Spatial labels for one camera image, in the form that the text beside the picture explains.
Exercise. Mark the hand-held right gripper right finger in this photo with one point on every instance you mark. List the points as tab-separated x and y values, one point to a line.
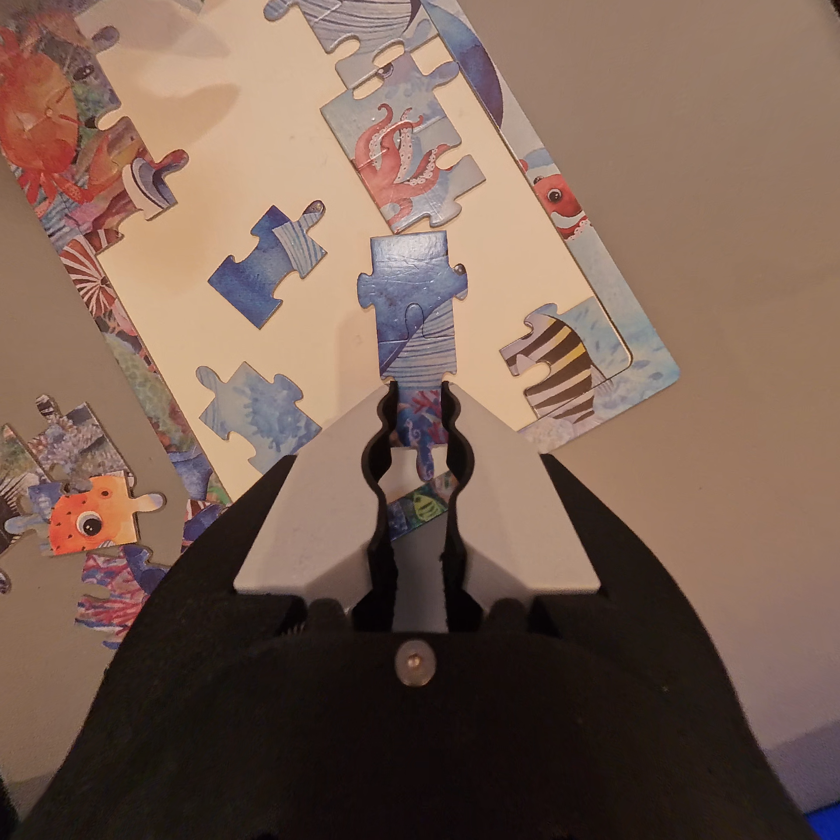
525	525

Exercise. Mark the striped whale belly puzzle piece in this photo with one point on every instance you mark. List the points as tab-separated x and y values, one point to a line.
420	358

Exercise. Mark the joined blue whale puzzle pieces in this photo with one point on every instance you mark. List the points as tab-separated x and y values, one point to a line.
328	23

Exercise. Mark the dark blue whale eye piece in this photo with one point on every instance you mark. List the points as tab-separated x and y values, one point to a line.
407	275

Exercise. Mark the orange pufferfish puzzle piece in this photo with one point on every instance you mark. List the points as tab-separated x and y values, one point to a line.
105	518

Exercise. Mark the pale blue splash puzzle piece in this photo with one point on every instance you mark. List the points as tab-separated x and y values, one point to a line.
256	413

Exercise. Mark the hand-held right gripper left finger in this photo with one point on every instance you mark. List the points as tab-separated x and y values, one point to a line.
308	525

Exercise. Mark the striped fish puzzle piece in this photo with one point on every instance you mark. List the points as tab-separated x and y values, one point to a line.
558	361

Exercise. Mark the sea print jigsaw puzzle board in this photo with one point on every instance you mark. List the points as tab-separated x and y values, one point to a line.
262	164

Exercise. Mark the red octopus head puzzle piece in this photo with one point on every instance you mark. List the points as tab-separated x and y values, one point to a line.
367	131

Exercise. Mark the dark blue striped puzzle piece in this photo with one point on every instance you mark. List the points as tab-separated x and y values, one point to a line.
256	275

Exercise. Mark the pale blue octopus arm piece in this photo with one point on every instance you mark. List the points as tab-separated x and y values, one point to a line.
446	190

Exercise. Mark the joined orange crab puzzle pieces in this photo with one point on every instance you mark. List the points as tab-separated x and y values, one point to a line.
39	111

